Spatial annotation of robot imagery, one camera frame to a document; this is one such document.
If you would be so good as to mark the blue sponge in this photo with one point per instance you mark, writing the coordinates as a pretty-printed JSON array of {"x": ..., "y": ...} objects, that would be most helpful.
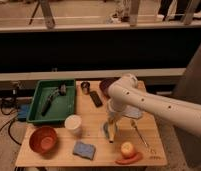
[{"x": 84, "y": 150}]

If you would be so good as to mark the blue power box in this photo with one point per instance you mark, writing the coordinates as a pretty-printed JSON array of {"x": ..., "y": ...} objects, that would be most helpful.
[{"x": 23, "y": 112}]

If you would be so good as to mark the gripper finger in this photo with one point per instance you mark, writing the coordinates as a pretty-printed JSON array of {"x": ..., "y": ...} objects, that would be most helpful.
[
  {"x": 115, "y": 128},
  {"x": 110, "y": 132}
]

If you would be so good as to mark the black dish brush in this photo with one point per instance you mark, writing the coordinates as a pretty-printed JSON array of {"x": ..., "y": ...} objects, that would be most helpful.
[{"x": 60, "y": 91}]

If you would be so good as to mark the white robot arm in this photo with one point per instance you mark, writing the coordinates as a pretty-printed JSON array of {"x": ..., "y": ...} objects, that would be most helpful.
[{"x": 124, "y": 92}]

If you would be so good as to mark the red bowl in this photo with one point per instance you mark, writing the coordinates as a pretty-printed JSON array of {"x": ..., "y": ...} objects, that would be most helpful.
[{"x": 43, "y": 139}]

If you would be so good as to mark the yellow banana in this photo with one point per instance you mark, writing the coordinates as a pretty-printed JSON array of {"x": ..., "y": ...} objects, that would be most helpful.
[{"x": 106, "y": 132}]

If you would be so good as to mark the black remote control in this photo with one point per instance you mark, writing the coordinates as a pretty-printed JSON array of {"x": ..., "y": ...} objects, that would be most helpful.
[{"x": 96, "y": 99}]

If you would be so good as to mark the red yellow apple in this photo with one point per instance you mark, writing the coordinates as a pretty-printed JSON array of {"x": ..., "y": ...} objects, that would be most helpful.
[{"x": 127, "y": 150}]

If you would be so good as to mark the small metal cup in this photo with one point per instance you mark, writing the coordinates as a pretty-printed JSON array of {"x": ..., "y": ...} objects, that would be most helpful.
[{"x": 85, "y": 87}]

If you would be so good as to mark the white plastic cup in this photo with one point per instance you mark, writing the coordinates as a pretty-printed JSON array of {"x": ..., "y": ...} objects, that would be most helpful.
[{"x": 73, "y": 124}]

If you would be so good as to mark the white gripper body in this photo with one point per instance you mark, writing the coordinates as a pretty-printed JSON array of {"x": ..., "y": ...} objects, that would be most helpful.
[{"x": 114, "y": 110}]

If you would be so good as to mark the metal fork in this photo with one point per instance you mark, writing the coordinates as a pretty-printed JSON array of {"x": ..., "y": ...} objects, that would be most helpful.
[{"x": 133, "y": 124}]

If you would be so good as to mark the white cloth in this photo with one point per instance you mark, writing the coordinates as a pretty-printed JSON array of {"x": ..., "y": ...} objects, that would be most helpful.
[{"x": 132, "y": 112}]

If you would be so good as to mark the dark maroon plate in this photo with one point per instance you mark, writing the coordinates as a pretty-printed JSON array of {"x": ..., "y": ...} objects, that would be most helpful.
[{"x": 104, "y": 85}]

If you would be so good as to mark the green plastic tray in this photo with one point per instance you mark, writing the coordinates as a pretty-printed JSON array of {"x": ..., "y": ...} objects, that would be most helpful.
[{"x": 61, "y": 107}]

